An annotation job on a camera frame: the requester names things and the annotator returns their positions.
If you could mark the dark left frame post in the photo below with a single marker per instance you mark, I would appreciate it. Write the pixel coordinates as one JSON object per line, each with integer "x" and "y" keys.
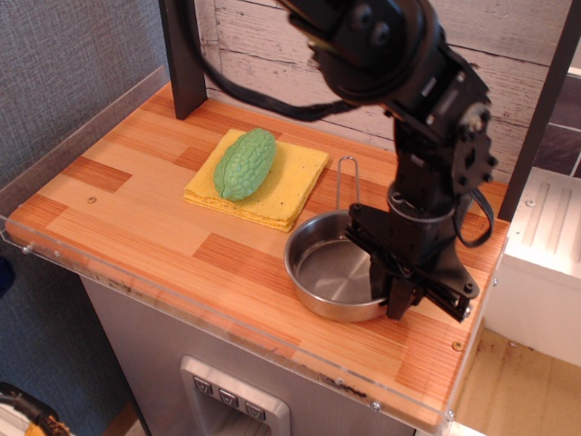
{"x": 182, "y": 45}

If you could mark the dark right frame post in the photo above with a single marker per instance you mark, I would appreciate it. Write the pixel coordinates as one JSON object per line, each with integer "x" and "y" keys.
{"x": 556, "y": 75}

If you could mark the yellow folded cloth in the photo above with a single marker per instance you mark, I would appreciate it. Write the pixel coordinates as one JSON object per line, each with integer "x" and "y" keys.
{"x": 280, "y": 198}

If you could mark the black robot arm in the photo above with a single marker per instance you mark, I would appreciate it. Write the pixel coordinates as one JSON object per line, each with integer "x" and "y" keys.
{"x": 394, "y": 54}

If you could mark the silver dispenser panel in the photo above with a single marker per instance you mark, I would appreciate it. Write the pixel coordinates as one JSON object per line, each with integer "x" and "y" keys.
{"x": 224, "y": 405}

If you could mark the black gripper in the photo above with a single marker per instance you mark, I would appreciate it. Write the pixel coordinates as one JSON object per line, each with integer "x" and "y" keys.
{"x": 413, "y": 257}

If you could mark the green toy bitter gourd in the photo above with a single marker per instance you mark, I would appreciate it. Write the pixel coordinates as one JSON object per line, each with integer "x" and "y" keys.
{"x": 245, "y": 165}

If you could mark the silver metal pot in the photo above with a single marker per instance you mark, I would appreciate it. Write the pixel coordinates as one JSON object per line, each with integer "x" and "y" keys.
{"x": 330, "y": 273}

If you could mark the dark frame post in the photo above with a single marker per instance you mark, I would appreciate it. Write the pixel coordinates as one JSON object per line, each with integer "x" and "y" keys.
{"x": 556, "y": 75}
{"x": 182, "y": 45}

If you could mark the yellow object at corner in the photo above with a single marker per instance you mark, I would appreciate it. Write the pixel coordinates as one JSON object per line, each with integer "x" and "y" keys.
{"x": 47, "y": 428}

